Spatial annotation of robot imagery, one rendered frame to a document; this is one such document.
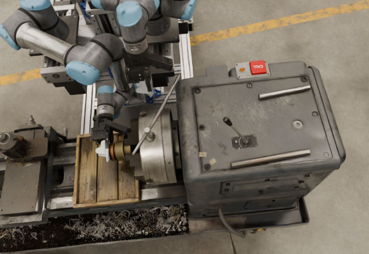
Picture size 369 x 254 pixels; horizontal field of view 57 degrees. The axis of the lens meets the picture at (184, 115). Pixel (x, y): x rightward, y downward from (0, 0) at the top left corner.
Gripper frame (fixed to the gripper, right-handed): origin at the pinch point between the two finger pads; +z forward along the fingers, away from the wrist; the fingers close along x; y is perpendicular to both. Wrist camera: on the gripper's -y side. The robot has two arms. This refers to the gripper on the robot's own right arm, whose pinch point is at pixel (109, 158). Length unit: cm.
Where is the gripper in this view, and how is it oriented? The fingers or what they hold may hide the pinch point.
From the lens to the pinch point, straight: 147.2
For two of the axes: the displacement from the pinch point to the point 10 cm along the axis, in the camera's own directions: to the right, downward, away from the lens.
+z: 0.9, 8.9, -4.5
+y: -9.9, 1.1, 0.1
